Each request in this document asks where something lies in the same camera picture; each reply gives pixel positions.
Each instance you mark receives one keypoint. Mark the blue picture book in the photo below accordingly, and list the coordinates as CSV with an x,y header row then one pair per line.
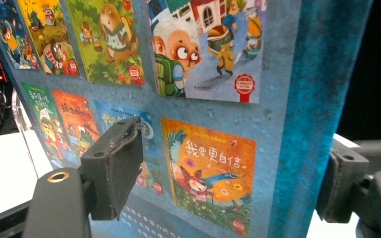
x,y
278,115

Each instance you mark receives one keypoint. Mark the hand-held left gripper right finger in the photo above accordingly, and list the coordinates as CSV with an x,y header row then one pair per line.
x,y
342,185

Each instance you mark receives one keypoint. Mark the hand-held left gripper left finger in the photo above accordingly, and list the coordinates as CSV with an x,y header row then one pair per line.
x,y
112,172

